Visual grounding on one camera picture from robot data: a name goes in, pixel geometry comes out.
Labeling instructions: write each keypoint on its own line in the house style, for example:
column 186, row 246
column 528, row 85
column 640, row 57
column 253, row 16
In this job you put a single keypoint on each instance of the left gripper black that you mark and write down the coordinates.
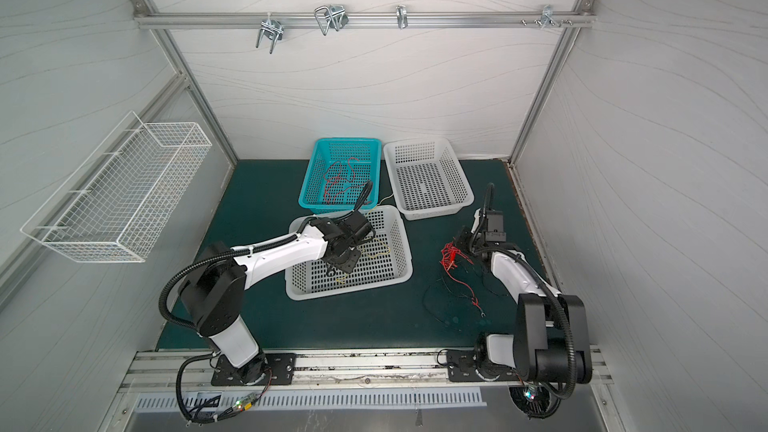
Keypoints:
column 352, row 263

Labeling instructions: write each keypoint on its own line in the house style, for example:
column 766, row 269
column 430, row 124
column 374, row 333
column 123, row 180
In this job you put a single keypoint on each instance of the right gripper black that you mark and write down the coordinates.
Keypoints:
column 489, row 216

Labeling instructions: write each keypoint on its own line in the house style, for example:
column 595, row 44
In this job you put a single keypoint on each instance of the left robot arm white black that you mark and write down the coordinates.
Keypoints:
column 207, row 296

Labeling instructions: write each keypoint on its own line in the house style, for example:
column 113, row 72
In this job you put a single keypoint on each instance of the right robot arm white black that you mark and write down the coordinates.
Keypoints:
column 549, row 351

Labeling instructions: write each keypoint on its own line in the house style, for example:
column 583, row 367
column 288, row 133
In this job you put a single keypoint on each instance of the large white plastic basket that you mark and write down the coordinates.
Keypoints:
column 385, row 261

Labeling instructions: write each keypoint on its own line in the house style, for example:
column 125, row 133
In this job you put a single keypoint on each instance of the teal plastic basket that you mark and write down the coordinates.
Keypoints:
column 337, row 172

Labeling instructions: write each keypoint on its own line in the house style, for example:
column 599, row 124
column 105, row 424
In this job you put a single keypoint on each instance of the small white plastic basket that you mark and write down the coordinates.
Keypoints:
column 427, row 178

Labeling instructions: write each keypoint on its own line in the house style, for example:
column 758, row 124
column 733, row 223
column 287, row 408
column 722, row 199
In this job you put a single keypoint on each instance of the metal U-bolt clamp middle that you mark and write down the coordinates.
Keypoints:
column 331, row 17

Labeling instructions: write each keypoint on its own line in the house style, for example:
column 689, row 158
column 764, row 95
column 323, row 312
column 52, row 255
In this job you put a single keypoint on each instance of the metal u-bolt clamp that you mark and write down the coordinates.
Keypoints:
column 271, row 31
column 331, row 17

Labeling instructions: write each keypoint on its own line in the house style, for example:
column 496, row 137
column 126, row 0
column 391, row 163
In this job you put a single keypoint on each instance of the metal U-bolt clamp left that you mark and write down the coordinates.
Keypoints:
column 271, row 31

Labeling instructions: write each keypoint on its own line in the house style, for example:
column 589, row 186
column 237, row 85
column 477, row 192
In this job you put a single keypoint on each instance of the metal bolt clamp right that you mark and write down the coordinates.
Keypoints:
column 547, row 19

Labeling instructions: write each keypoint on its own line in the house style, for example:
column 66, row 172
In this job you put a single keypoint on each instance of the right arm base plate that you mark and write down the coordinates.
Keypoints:
column 465, row 366

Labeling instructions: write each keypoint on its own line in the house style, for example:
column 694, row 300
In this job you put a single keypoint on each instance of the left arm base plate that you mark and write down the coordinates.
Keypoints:
column 273, row 368

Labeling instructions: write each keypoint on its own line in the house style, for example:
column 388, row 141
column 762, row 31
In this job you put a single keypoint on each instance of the horizontal aluminium rail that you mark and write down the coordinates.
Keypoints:
column 357, row 20

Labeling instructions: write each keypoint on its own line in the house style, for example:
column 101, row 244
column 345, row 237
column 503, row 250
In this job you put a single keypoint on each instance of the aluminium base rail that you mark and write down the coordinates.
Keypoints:
column 325, row 369

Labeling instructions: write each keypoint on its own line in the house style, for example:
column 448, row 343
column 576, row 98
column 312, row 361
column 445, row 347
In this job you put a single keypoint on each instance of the white wire wall basket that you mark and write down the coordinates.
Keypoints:
column 114, row 206

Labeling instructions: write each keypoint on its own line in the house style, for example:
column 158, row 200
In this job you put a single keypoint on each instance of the metal bracket on rail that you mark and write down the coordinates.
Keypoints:
column 401, row 17

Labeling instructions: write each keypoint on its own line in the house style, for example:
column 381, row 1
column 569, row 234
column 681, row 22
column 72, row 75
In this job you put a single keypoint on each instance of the white slotted cable duct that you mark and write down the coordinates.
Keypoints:
column 327, row 399

